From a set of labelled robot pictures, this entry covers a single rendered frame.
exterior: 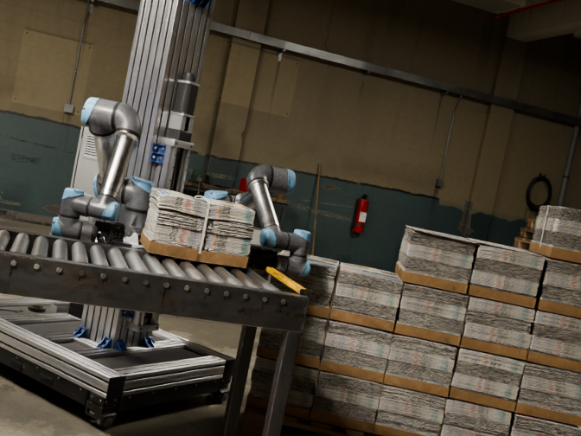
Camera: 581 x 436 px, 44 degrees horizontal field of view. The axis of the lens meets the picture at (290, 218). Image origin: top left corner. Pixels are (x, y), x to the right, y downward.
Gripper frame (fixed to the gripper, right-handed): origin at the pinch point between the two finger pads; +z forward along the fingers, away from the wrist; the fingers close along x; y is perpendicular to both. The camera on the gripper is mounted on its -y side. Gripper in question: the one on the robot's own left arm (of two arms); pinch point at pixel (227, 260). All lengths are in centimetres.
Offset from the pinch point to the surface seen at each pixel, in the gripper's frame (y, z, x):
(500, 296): 7, -116, 23
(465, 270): 14, -101, 16
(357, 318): -16, -63, 0
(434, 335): -16, -94, 14
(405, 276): 6, -78, 7
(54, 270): -2, 68, 64
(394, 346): -25, -80, 8
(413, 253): 17, -80, 6
